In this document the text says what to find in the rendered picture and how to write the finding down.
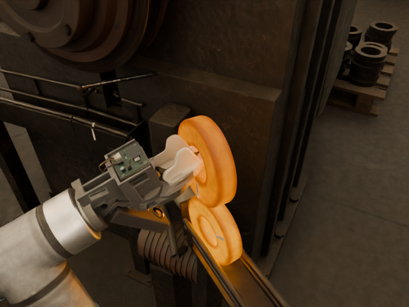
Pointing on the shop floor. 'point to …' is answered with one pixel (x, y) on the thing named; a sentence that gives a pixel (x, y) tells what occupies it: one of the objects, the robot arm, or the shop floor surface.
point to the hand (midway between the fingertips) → (204, 153)
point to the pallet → (366, 67)
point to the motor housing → (169, 267)
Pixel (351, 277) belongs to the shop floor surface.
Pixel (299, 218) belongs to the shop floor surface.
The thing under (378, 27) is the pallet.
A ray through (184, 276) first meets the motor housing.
